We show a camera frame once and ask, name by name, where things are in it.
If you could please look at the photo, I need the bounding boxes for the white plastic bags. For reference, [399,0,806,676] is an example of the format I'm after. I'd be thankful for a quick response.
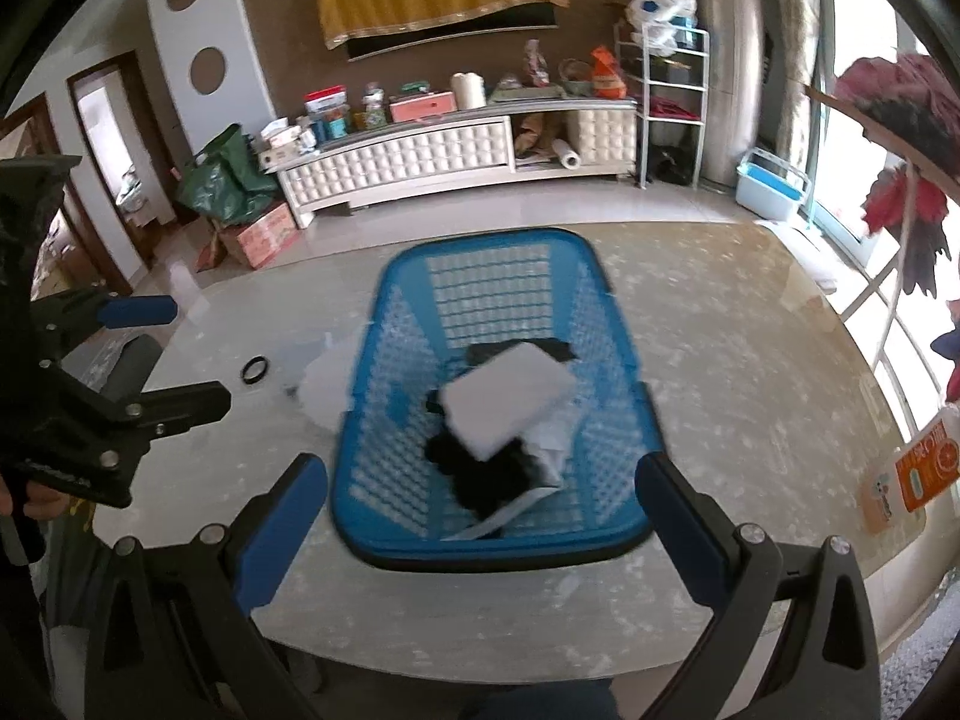
[626,0,698,53]

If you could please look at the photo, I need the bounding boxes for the pile of pink dark clothes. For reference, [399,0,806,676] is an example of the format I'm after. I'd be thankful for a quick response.
[832,52,960,137]

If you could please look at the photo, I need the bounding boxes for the round brown wall decor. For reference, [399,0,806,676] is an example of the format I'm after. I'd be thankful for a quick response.
[187,47,228,93]

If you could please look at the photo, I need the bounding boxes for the black fluffy garment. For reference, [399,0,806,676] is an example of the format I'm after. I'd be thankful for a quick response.
[424,337,578,526]

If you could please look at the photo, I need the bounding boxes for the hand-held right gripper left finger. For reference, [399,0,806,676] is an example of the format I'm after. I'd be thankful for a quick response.
[86,454,329,720]

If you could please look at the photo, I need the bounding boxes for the person's left hand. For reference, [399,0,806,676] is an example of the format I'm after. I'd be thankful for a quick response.
[0,474,70,524]

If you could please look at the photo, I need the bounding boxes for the green bag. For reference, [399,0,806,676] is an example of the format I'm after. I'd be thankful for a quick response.
[176,124,280,230]

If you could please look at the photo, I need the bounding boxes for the standing air conditioner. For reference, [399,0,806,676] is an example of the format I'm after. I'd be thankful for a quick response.
[697,0,766,192]

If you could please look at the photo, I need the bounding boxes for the orange white bottle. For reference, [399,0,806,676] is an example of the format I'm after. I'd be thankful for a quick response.
[859,409,960,533]

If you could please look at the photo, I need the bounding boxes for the blue plastic basket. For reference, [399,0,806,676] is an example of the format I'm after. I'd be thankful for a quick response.
[330,227,662,569]

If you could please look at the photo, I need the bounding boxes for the brown door frame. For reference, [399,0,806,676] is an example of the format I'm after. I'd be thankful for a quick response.
[67,51,181,293]

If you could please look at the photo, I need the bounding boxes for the wall television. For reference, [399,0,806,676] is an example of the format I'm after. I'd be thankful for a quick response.
[345,4,560,61]

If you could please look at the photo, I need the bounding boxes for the white jug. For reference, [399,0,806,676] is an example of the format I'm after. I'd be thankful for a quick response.
[451,72,488,110]

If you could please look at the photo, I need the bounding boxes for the white translucent plastic bag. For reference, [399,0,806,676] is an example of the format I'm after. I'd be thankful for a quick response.
[296,326,376,432]

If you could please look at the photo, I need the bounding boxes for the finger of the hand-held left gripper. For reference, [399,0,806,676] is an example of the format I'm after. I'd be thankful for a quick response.
[82,381,232,458]
[30,292,179,350]

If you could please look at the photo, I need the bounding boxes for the white television cabinet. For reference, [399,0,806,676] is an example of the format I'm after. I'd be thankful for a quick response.
[274,97,640,230]

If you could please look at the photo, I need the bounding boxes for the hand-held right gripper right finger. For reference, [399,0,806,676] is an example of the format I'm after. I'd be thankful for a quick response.
[635,452,882,720]

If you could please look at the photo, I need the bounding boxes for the orange bag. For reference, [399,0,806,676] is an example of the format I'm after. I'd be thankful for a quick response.
[590,45,627,98]

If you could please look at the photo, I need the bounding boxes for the blue white mop bucket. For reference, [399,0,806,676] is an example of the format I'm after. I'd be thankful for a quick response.
[735,148,811,222]

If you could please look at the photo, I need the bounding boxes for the cardboard box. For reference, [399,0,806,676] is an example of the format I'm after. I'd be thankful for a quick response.
[217,201,301,269]

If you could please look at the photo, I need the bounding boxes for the hanging red dark clothes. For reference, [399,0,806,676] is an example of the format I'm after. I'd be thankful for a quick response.
[862,165,953,297]

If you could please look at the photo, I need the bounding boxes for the person's dark blue clothing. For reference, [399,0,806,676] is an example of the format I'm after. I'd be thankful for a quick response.
[457,679,623,720]

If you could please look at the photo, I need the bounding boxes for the white metal shelf rack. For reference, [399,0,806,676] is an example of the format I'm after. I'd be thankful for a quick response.
[613,19,710,188]

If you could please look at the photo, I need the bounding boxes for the patterned curtain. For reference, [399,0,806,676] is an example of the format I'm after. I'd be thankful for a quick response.
[757,0,830,166]

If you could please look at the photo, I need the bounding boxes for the white garment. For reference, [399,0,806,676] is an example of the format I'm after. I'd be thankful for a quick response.
[450,412,578,541]

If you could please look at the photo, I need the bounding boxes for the pink storage box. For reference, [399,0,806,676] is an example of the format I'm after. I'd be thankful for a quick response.
[388,91,458,123]

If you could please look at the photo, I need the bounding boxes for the white cloth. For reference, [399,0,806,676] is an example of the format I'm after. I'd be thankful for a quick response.
[439,341,575,460]

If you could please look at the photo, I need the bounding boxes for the tissue box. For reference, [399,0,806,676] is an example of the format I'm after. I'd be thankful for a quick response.
[259,120,316,166]

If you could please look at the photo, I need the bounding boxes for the wooden drying rack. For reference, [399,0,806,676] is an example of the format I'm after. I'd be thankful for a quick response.
[806,86,960,421]

